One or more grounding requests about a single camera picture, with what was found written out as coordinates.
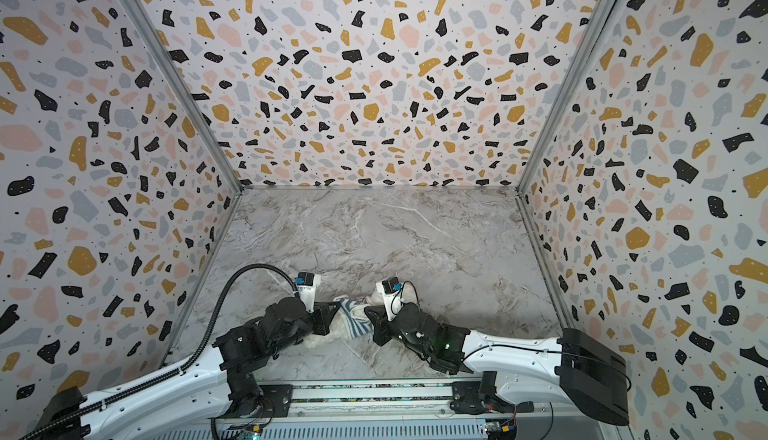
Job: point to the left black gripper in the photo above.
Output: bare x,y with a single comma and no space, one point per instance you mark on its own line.
323,309

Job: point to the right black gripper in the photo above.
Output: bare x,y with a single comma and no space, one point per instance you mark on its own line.
381,326

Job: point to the white fluffy teddy bear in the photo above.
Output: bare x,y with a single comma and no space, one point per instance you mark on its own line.
313,341

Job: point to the blue white striped knit sweater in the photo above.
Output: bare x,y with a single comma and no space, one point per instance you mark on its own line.
351,321

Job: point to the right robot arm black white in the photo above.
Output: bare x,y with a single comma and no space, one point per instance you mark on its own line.
574,367

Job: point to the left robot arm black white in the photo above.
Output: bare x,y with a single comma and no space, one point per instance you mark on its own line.
217,380

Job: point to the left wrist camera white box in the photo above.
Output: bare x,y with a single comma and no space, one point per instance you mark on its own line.
307,284

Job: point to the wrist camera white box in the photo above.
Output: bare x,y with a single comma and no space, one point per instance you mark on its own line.
307,284
391,291

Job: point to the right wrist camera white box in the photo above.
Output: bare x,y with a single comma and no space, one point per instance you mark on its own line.
391,291

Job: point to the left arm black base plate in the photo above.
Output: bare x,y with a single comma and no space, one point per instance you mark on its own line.
267,401

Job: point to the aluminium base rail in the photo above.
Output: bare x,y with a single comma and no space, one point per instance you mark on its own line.
397,409

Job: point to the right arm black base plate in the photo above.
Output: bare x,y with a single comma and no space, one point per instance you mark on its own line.
479,398

